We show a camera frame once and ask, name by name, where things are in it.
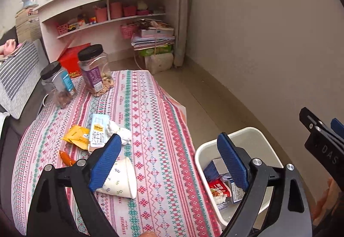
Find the grey sofa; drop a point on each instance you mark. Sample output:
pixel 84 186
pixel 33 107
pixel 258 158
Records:
pixel 10 140

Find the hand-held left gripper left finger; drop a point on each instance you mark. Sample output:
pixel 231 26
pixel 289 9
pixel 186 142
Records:
pixel 104 161

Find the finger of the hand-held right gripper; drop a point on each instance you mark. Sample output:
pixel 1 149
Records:
pixel 338 125
pixel 313 118

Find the white trash bin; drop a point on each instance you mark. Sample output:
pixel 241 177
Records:
pixel 250 140

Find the beige curtain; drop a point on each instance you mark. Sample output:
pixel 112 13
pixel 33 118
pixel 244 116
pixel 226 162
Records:
pixel 184 11

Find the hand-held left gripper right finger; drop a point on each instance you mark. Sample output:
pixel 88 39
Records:
pixel 232 163

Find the pink pig plush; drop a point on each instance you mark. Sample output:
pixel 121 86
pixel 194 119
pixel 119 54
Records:
pixel 8 47

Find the crumpled white tissue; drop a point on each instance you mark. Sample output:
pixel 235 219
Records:
pixel 121 133

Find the pink container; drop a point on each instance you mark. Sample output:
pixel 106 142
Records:
pixel 116 10

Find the yellow toy car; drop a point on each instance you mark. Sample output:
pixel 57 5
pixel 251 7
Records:
pixel 72 28

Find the tied stack of papers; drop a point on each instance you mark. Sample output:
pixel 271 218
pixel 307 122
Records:
pixel 153 36

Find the orange wrapper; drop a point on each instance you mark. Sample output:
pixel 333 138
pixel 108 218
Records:
pixel 67 158

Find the small white blue carton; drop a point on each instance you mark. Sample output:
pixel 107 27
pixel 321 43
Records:
pixel 236 194

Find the blue label plastic jar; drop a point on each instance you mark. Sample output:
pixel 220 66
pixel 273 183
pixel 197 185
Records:
pixel 60 86

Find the patterned tablecloth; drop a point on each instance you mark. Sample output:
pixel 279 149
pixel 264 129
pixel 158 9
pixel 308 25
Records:
pixel 161 145

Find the white grey patterned blanket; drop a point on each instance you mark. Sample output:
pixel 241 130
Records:
pixel 3 121

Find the small pink mesh basket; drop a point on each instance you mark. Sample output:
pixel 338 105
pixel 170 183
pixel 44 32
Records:
pixel 62 29

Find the yellow snack packet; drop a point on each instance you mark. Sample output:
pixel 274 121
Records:
pixel 76 136

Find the person's right hand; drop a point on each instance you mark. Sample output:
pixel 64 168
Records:
pixel 326 199

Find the red paper bag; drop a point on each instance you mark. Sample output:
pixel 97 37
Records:
pixel 70 58

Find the light blue toy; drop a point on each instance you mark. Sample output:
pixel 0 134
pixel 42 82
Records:
pixel 29 2

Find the striped grey cushion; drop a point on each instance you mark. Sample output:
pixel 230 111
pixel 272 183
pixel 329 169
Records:
pixel 21 78

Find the dark blue box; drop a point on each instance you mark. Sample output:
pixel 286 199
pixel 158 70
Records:
pixel 213 171

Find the green tissue pack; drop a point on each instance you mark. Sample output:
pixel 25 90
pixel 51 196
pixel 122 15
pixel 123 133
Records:
pixel 156 50

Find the floral paper cup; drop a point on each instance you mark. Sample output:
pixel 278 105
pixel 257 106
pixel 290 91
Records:
pixel 122 180

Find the red white snack wrapper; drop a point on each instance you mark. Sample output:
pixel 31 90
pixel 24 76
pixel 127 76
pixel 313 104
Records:
pixel 219 191

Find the purple label plastic jar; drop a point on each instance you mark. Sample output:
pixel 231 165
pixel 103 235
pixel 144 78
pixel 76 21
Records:
pixel 94 73

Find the white blue snack packet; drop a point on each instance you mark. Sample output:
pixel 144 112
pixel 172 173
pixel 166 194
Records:
pixel 97 132

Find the hanging pink basket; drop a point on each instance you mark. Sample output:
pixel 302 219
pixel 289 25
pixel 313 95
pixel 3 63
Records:
pixel 128 32

